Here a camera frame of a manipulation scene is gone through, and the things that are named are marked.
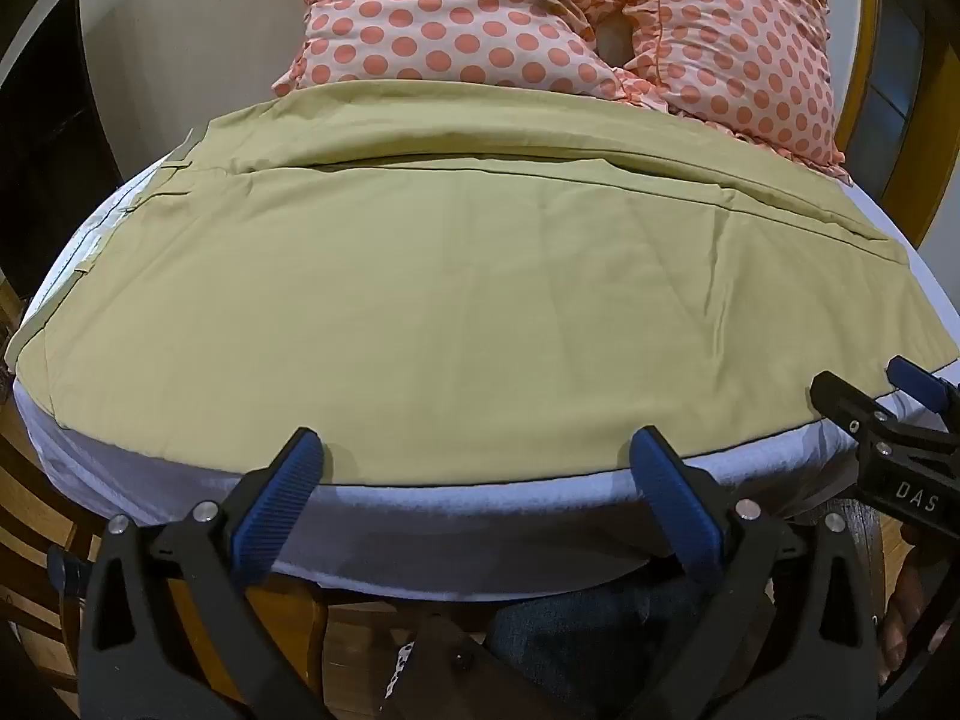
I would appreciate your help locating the large polka dot pillow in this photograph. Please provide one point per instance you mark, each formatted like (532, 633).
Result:
(442, 15)

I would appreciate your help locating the ruffled polka dot pillow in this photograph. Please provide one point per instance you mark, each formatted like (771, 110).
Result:
(739, 37)

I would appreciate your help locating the person's right hand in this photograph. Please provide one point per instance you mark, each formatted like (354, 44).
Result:
(906, 607)

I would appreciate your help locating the person's blue jeans leg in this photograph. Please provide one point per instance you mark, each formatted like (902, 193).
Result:
(600, 652)

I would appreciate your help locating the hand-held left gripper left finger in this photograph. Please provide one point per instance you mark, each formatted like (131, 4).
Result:
(283, 491)

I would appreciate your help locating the olive green pants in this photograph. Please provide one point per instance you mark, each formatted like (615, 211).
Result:
(480, 285)

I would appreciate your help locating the dark wooden cabinet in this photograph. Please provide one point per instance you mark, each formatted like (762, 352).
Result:
(45, 150)

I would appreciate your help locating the yellow door frame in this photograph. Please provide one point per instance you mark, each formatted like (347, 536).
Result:
(934, 90)

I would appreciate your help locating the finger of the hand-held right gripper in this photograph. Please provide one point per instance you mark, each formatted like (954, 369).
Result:
(921, 384)
(851, 406)

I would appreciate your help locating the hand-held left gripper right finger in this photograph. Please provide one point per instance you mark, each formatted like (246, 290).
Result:
(675, 502)

